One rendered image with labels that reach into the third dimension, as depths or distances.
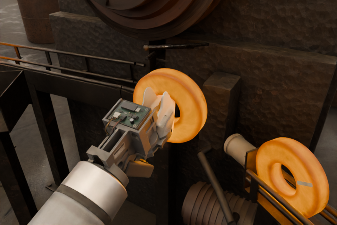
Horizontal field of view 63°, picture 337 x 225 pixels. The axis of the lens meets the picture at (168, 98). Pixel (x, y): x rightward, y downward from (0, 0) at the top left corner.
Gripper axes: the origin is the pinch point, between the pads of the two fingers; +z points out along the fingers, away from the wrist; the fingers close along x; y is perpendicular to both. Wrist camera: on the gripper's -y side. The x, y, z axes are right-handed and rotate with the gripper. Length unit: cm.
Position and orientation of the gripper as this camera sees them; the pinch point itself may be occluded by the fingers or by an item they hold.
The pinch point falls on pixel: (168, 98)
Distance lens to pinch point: 55.0
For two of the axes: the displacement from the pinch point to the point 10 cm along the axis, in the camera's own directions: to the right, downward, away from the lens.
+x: -8.7, -2.6, 4.2
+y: -1.3, -7.0, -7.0
